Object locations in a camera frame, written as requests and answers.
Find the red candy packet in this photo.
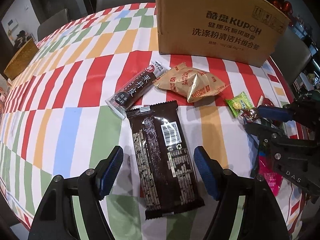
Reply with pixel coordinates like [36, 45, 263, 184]
[240, 96, 274, 122]

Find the dark brown snack bar pack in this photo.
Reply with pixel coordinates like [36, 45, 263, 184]
[126, 101, 204, 219]

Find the red balloon decoration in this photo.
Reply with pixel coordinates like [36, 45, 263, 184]
[272, 0, 293, 15]

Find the grey chair right side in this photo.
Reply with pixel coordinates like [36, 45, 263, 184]
[271, 28, 311, 85]

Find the green candy packet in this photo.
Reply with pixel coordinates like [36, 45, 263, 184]
[225, 92, 254, 118]

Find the brown cardboard box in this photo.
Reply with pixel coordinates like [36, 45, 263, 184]
[156, 0, 290, 67]

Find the colourful checked tablecloth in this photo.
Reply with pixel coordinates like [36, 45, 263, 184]
[1, 3, 293, 239]

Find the gold biscuit packet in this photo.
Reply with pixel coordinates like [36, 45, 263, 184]
[153, 62, 228, 103]

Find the grey chair far left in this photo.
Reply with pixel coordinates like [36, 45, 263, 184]
[37, 8, 69, 41]

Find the pink snack packet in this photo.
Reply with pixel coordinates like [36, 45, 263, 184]
[258, 155, 283, 197]

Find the dark haw roll snack pack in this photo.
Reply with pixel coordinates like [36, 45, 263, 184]
[105, 61, 169, 120]

